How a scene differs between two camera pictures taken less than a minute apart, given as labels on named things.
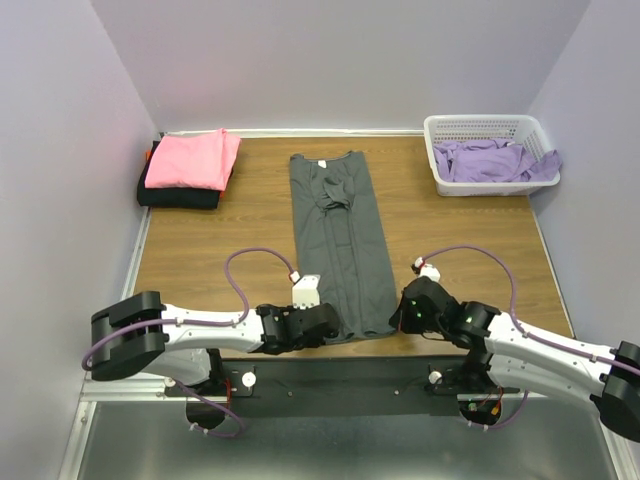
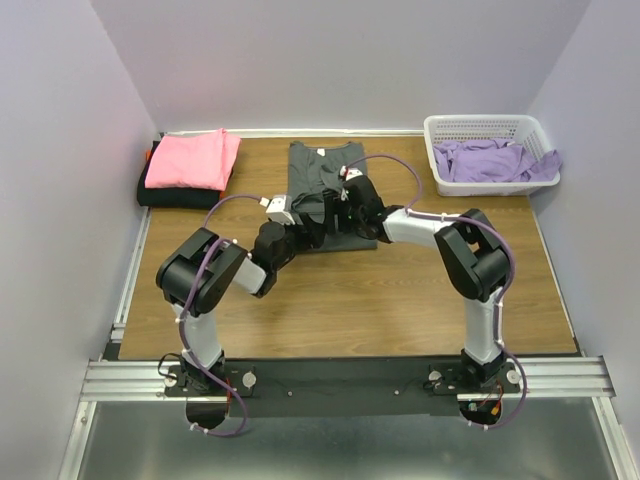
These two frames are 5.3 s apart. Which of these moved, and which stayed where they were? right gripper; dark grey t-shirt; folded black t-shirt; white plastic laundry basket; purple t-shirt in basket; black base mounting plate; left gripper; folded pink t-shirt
Moved: left gripper; dark grey t-shirt; right gripper
Stayed: folded black t-shirt; black base mounting plate; purple t-shirt in basket; white plastic laundry basket; folded pink t-shirt
